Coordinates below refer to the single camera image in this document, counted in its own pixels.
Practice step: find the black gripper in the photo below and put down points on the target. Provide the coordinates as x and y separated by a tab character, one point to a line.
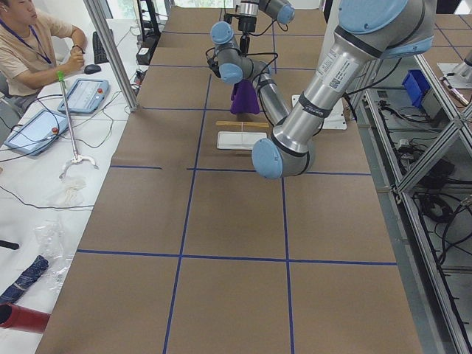
245	24

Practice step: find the purple towel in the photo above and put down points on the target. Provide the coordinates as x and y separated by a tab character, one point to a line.
244	99

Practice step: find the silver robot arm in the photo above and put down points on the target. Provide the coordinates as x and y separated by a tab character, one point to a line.
281	11
366	30

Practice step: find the white wooden towel rack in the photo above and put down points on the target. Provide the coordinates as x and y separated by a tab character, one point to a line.
245	136

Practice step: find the black keyboard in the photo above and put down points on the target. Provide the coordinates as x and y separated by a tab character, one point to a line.
99	52

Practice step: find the black computer mouse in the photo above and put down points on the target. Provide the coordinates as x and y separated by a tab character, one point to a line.
92	69

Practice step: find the far teach pendant tablet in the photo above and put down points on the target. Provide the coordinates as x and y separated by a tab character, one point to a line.
86	95

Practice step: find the teach pendant tablet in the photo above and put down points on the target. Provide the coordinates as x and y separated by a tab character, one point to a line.
38	133
86	95

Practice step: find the blue plastic bin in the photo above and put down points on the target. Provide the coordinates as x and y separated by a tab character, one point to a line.
416	86

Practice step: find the reacher grabber tool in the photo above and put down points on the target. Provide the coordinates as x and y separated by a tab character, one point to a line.
77	157

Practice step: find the person in beige shirt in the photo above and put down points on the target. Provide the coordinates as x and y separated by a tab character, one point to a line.
28	60

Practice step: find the near teach pendant tablet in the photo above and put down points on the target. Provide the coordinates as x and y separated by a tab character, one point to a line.
38	133

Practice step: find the crumpled clear plastic bag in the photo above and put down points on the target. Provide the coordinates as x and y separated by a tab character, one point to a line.
53	246

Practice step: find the folded blue umbrella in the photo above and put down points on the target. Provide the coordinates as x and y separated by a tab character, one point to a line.
27	278

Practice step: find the red cylinder bottle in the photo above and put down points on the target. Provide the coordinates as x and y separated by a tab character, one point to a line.
19	318

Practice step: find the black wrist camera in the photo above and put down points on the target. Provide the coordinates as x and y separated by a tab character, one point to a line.
212	61

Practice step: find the aluminium frame post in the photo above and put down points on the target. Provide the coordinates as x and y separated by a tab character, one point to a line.
98	19

